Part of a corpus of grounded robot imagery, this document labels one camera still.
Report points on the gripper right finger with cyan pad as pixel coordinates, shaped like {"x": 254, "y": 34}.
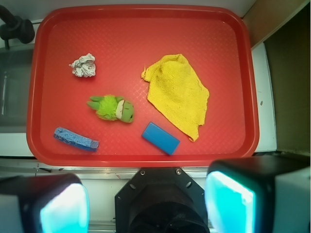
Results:
{"x": 260, "y": 194}

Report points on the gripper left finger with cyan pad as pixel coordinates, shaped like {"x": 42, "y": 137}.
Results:
{"x": 43, "y": 204}

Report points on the blue sponge strip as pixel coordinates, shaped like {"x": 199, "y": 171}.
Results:
{"x": 73, "y": 139}

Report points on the green plush toy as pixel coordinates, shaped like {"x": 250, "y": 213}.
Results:
{"x": 111, "y": 108}

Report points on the blue rectangular block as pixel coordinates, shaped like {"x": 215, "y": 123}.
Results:
{"x": 160, "y": 138}

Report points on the red plastic tray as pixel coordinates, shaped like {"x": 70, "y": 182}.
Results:
{"x": 124, "y": 39}

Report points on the yellow knitted cloth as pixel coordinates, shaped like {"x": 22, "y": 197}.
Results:
{"x": 177, "y": 93}

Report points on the crumpled white paper ball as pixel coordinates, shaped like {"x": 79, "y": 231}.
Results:
{"x": 84, "y": 66}

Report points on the black octagonal mount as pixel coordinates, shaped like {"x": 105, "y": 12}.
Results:
{"x": 161, "y": 200}

